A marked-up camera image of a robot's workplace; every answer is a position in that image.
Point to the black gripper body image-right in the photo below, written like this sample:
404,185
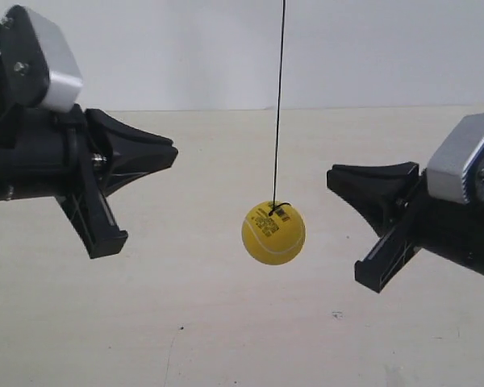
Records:
452,231

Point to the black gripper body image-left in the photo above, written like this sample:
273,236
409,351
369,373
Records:
48,154

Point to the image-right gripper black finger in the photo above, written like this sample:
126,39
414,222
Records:
378,193

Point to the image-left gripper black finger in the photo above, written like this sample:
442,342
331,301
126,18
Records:
129,152

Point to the yellow tennis ball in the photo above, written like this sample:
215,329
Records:
273,233

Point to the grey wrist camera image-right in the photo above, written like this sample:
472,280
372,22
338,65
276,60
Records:
449,171

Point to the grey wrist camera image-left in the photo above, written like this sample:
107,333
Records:
40,67

